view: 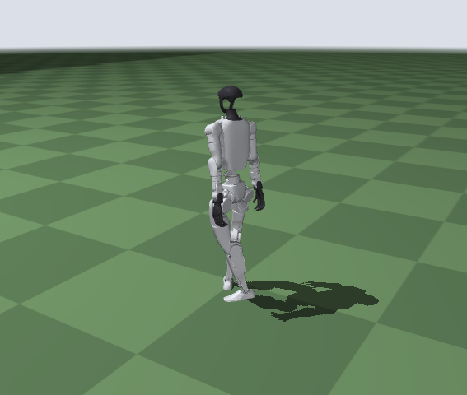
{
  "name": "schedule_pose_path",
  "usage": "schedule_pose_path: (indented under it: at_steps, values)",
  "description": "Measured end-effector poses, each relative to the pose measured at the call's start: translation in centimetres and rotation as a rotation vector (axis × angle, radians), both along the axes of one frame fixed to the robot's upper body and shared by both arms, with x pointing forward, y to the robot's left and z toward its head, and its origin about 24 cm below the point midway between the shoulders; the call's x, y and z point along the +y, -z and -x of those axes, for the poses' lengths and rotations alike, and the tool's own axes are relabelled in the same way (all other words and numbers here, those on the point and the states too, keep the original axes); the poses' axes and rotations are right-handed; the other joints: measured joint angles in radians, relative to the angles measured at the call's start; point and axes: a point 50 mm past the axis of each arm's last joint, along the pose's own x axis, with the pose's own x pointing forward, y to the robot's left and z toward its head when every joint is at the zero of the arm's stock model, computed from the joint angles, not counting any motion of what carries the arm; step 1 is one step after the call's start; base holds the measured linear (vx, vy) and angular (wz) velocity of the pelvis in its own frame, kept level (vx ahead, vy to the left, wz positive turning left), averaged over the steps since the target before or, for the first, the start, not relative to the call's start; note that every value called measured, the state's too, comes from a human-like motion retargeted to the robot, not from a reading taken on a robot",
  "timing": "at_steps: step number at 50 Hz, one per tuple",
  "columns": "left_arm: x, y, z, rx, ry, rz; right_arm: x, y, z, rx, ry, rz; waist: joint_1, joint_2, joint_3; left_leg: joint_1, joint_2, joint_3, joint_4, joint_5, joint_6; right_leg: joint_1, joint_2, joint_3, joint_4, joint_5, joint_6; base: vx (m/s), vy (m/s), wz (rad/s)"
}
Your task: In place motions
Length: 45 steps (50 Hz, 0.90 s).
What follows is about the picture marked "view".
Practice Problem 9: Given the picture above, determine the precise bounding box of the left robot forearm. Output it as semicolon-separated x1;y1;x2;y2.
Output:
208;158;224;201

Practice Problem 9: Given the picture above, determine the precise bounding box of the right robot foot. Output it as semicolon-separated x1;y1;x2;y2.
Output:
223;276;233;290

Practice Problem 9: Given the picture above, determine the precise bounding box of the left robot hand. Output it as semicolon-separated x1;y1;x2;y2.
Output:
212;193;228;227

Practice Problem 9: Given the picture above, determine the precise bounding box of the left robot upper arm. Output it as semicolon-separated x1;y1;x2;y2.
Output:
204;122;223;169

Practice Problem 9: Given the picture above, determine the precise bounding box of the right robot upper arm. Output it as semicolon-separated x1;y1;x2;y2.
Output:
247;121;258;161

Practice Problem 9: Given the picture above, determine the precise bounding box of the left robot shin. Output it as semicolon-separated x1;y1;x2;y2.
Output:
224;244;248;294

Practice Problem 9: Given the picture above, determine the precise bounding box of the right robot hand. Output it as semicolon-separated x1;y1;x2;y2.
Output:
253;181;265;211

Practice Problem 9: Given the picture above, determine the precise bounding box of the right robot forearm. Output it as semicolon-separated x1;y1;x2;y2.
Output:
249;153;263;188

